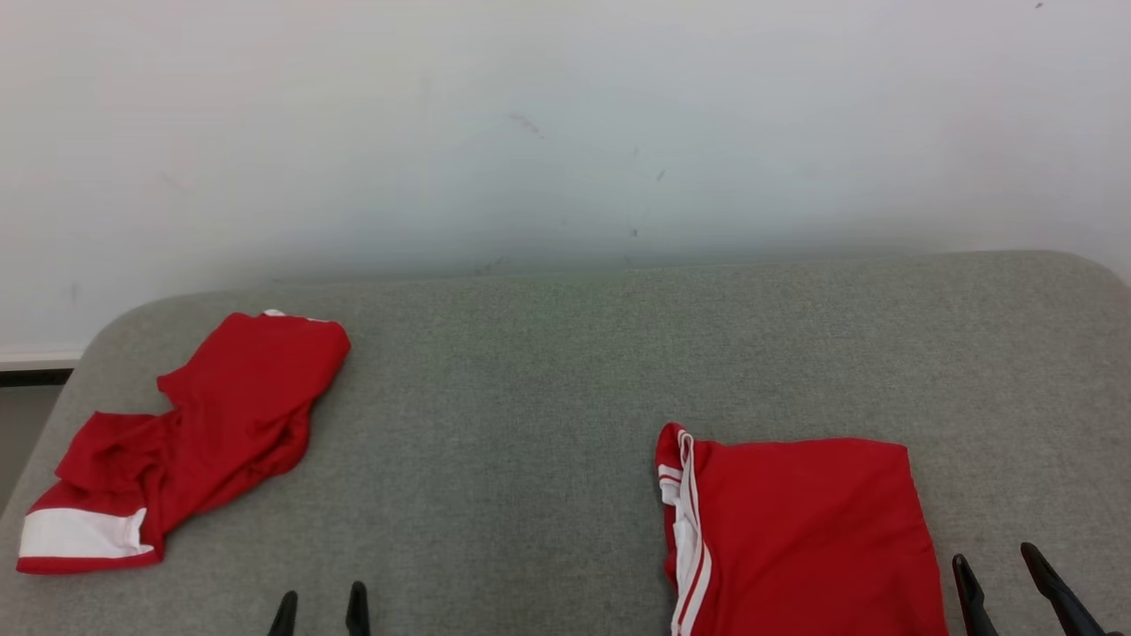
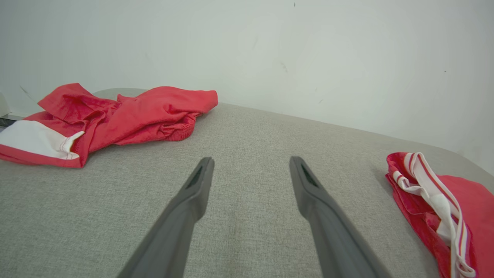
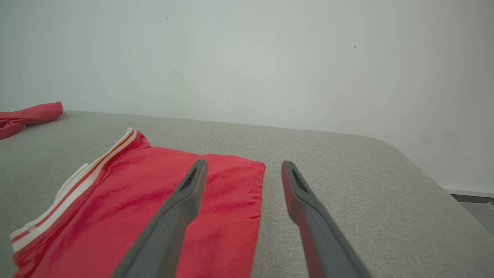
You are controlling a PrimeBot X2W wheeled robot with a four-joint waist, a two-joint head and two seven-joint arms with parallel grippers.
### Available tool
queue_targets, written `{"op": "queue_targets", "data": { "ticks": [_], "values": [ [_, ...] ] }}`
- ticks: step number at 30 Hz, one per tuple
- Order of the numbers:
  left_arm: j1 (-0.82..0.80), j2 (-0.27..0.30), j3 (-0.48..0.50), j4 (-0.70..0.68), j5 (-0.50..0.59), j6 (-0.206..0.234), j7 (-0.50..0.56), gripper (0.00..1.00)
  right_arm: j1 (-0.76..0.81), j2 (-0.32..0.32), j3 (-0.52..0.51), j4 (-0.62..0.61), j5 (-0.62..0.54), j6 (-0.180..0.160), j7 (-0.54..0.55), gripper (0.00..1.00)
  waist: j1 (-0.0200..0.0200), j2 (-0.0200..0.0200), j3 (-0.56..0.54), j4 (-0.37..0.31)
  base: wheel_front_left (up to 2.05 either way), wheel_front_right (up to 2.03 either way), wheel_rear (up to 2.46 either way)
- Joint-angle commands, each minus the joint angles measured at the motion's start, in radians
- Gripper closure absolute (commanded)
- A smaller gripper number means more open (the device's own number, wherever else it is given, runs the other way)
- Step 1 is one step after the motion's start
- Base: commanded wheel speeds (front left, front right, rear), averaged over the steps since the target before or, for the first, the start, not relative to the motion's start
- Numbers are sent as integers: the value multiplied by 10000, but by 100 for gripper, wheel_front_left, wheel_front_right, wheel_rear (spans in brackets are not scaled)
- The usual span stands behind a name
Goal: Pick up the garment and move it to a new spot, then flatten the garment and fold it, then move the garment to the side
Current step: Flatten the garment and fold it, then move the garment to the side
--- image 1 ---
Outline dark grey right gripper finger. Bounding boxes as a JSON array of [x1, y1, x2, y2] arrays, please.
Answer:
[[952, 554, 999, 636], [1021, 541, 1110, 636]]

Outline red jersey with white sleeves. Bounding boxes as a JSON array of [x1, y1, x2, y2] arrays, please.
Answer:
[[656, 422, 951, 636]]

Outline red shorts with white band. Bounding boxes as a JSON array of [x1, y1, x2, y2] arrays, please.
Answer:
[[16, 309, 352, 575]]

